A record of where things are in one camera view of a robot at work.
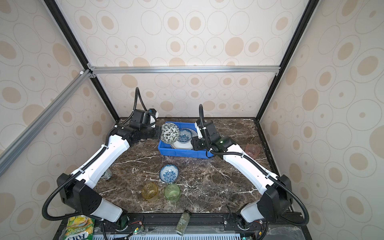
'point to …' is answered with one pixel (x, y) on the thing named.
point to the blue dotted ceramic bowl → (169, 173)
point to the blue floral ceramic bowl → (185, 135)
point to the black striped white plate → (179, 145)
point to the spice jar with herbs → (183, 222)
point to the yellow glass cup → (150, 191)
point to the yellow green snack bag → (79, 227)
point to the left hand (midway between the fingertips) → (165, 128)
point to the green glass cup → (172, 192)
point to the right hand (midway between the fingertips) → (195, 140)
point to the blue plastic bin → (165, 149)
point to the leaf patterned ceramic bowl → (169, 133)
